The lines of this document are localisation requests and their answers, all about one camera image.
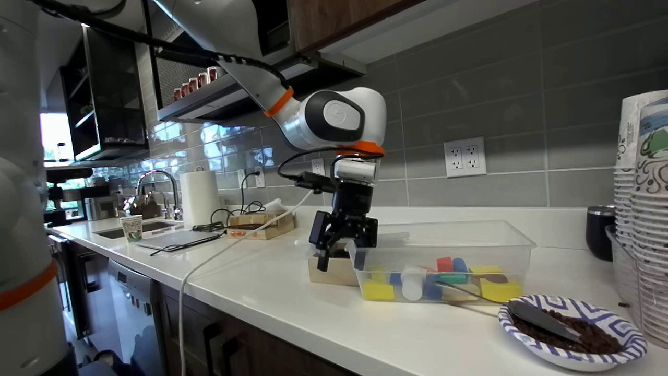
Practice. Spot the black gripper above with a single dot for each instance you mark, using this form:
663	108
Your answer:
348	216

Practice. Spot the clear plastic tote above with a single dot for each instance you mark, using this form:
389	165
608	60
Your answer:
446	241

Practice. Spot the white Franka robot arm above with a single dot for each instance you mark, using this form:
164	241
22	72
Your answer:
334	117

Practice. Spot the grey counter mat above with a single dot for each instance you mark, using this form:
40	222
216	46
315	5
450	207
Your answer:
178	239

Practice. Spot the yellow wedge block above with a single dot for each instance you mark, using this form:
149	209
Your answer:
379	286

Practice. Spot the flat wooden tray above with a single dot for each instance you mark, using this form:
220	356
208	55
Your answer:
262	226

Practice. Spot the blue rectangular block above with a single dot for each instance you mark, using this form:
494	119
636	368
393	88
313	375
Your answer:
433	286

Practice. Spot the red block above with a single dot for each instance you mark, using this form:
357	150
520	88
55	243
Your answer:
444	263

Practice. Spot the green cylinder block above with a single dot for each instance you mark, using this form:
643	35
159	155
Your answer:
453	276

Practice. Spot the blue cylinder block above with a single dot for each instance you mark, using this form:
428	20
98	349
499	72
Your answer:
461	263

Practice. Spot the small black gooseneck tap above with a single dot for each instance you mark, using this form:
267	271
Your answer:
244	187

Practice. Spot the natural wooden block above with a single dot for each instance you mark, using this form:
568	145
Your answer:
461	293

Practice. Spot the dark wooden lower cabinet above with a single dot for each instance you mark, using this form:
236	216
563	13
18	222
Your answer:
230	340

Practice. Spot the white paper towel roll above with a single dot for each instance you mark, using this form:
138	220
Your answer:
200	199

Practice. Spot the yellow rectangular block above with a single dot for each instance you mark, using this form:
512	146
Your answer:
502	290

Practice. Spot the chrome sink faucet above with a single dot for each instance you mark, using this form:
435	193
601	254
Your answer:
169	181

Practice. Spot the steel sink basin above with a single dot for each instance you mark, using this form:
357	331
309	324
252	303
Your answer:
149	226

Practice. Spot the dark under-cabinet shelf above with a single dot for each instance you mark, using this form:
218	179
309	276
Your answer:
209	94

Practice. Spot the small printed paper cup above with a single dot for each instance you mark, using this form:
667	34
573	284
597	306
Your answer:
132	227

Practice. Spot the steel dishwasher front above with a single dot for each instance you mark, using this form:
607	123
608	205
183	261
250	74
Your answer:
136	320

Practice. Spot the brown wooden upper cabinet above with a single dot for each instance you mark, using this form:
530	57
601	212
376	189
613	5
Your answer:
334	16

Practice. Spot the black tumbler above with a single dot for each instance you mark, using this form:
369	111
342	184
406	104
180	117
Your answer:
600	231

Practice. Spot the brown coffee grounds pile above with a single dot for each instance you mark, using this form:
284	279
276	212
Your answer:
597	339

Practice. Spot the black coffee machine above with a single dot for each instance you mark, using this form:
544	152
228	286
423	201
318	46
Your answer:
75	199

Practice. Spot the blue patterned paper plate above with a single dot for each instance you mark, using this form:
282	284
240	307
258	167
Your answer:
619	335

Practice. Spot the white paper cup stack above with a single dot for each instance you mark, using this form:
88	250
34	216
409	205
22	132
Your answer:
630	138

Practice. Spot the printed paper cup stack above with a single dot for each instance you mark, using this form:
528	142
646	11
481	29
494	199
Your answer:
655	209

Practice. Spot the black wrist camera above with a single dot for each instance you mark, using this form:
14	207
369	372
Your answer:
315	181

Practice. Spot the white double wall outlet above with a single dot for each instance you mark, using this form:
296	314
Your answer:
466	157

